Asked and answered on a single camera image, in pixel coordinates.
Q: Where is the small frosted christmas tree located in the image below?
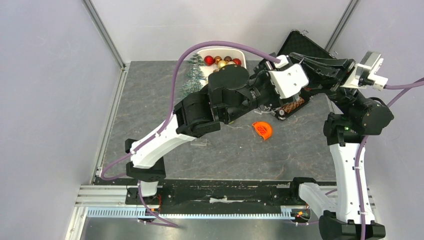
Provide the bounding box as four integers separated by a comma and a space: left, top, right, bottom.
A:
181, 53, 206, 98

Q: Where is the clear battery box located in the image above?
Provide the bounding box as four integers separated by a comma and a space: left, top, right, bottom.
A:
190, 138, 210, 147

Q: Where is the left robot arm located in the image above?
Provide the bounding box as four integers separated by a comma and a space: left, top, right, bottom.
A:
125, 62, 281, 204

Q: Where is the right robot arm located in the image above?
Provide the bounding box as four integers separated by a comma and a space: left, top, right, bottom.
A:
288, 51, 394, 240

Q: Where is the orange semicircle plastic piece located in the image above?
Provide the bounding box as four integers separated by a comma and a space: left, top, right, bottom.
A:
252, 121, 273, 141

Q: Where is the dark red bauble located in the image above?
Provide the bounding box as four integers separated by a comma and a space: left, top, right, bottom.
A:
232, 58, 242, 66

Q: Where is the black poker chip case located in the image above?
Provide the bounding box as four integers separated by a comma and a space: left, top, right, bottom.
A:
255, 29, 339, 121

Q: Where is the white plastic tray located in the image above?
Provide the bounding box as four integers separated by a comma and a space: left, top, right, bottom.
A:
197, 47, 246, 78

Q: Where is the gold shiny bauble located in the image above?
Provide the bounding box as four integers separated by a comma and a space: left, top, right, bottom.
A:
216, 59, 228, 69

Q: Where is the copper shiny bauble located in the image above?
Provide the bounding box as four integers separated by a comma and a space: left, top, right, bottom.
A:
214, 56, 222, 64

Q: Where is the red glitter bauble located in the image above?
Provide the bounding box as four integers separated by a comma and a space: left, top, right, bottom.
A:
203, 55, 216, 66

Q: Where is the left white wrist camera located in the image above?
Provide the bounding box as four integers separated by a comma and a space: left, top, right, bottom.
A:
268, 55, 309, 99

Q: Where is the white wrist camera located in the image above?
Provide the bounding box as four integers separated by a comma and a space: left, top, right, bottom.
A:
340, 51, 388, 91
268, 55, 309, 99

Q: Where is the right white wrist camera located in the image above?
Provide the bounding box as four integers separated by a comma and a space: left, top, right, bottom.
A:
340, 51, 388, 91

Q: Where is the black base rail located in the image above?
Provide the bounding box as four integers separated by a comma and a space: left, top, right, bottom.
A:
92, 178, 322, 215

